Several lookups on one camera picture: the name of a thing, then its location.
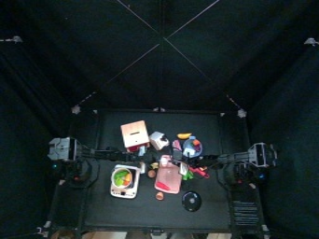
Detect red toy food piece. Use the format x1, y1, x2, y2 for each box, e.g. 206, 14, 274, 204
156, 181, 172, 191

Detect black printed label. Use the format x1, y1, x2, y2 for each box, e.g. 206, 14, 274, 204
230, 199, 261, 228

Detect red wooden drawer box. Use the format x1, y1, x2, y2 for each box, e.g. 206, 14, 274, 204
120, 119, 152, 153

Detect red white striped toy block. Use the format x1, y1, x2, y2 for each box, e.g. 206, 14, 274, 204
170, 139, 182, 152

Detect thin white cord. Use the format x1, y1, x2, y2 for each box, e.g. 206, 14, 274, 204
74, 0, 220, 109
114, 0, 246, 114

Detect white toy holder box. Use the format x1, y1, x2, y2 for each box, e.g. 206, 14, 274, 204
148, 131, 170, 151

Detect black round plate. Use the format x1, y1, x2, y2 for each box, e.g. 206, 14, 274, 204
180, 190, 202, 213

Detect pink plastic tray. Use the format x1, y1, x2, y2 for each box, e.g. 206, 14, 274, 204
153, 154, 184, 195

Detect red toy utensil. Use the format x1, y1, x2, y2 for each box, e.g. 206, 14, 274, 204
188, 166, 210, 179

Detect blue grey toy pot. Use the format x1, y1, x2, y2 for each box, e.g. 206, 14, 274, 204
180, 135, 204, 159

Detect white toy cooking pot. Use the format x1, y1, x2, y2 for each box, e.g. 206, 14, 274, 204
110, 167, 134, 189

